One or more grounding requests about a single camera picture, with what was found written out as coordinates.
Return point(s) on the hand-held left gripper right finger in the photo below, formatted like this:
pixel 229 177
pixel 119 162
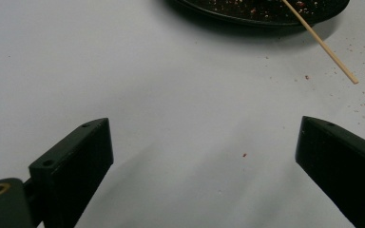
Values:
pixel 342 164

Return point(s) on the wooden skewer stick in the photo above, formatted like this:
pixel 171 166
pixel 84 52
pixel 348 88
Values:
pixel 323 44

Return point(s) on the black plate with spice crumbs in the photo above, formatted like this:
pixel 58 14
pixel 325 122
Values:
pixel 259 11

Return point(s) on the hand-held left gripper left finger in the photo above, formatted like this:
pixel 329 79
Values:
pixel 76 164

